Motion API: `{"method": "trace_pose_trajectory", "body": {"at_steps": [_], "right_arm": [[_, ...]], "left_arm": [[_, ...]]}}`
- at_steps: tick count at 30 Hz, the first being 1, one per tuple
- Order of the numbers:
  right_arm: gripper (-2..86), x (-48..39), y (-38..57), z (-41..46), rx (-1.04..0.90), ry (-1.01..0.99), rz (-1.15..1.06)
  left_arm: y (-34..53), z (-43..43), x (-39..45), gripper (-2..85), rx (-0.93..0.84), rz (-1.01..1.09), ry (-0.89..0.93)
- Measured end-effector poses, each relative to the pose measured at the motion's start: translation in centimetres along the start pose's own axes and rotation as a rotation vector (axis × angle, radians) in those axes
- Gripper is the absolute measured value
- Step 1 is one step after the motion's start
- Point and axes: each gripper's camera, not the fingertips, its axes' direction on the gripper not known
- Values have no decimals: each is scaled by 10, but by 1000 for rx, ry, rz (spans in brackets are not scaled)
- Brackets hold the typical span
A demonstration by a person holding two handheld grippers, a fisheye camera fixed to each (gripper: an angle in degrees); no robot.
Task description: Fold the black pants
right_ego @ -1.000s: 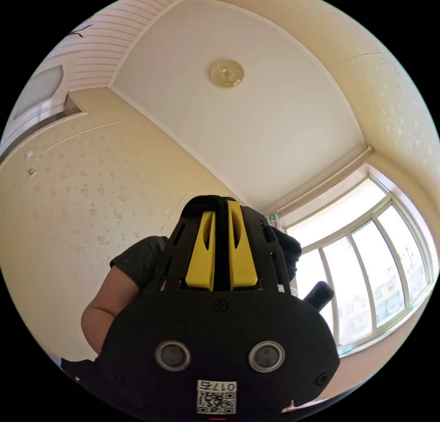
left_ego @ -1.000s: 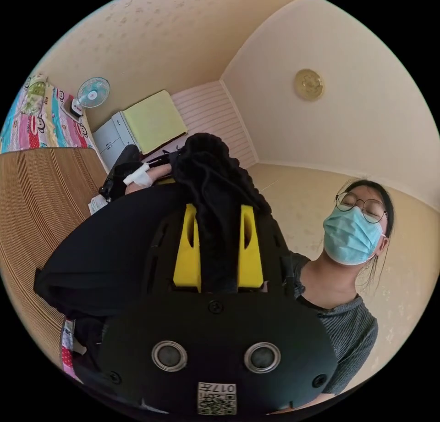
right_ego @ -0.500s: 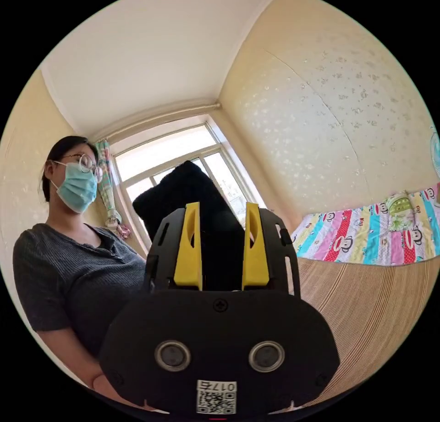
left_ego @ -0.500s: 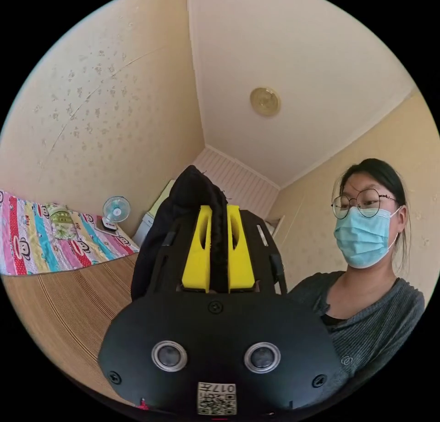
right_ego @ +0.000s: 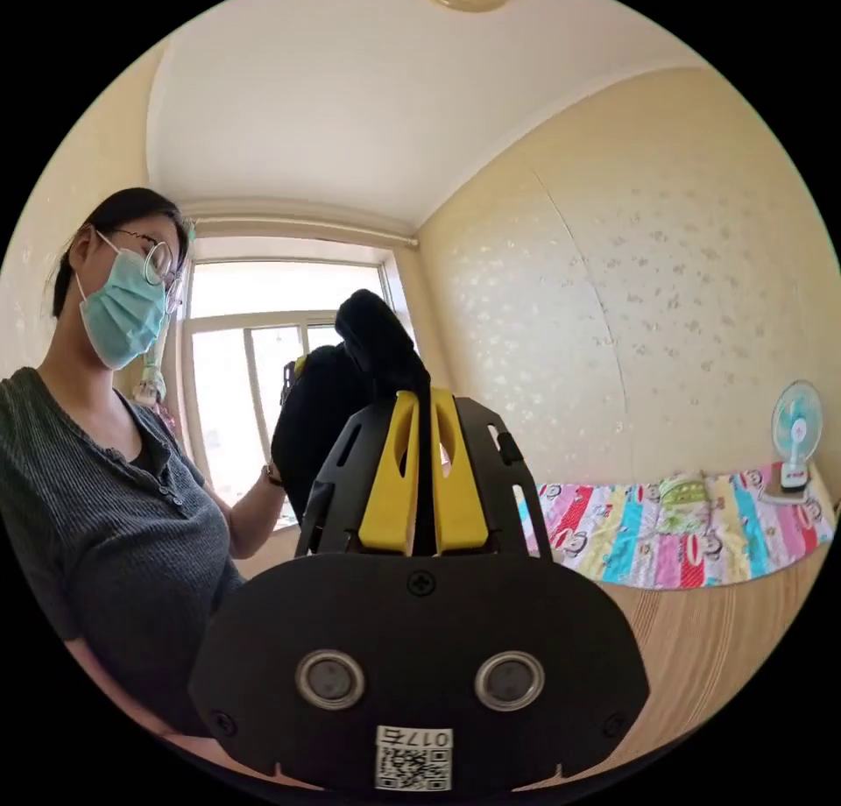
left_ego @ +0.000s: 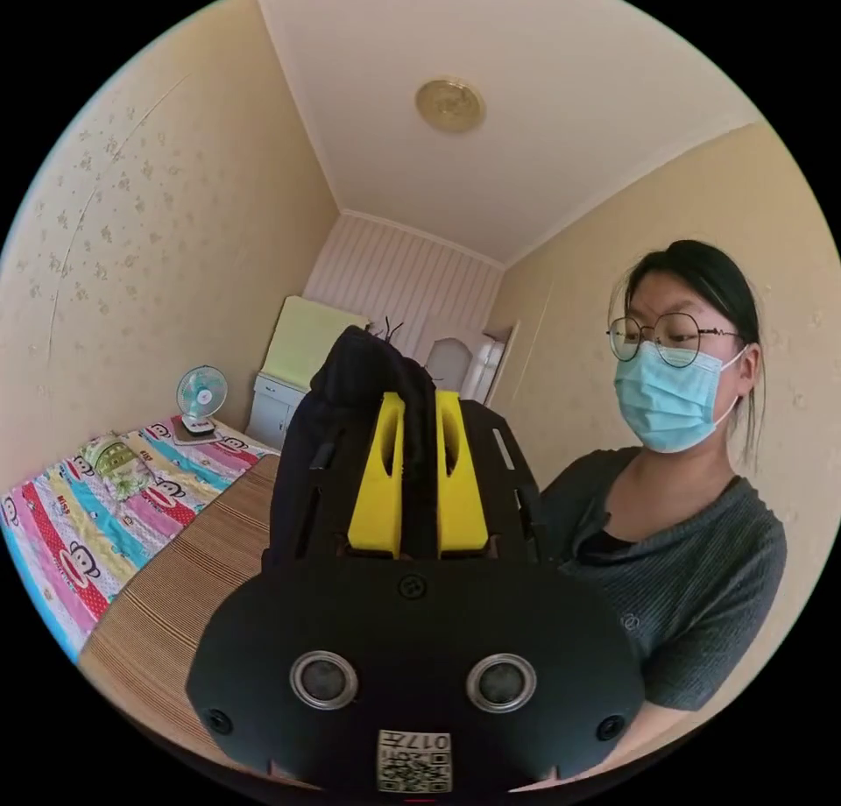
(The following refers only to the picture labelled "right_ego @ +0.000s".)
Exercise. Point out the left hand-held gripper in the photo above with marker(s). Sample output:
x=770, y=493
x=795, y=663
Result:
x=287, y=382

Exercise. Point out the bed with colourful printed quilt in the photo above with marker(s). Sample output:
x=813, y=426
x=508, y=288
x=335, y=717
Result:
x=631, y=556

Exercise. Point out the green patterned pillow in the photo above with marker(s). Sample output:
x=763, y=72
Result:
x=682, y=500

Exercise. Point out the black pants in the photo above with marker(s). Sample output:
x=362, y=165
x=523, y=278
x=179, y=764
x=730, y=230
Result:
x=328, y=418

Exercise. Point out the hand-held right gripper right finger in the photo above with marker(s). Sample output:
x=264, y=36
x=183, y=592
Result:
x=460, y=497

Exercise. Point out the person's body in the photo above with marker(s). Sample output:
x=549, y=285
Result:
x=98, y=490

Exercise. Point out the window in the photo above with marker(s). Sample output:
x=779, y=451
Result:
x=250, y=385

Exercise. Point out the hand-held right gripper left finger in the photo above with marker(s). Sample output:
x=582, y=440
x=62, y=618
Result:
x=391, y=490

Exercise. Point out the small white table fan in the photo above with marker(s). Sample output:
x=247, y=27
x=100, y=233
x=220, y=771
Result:
x=796, y=428

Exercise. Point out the person's left forearm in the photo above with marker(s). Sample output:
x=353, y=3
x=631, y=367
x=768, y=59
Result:
x=253, y=510

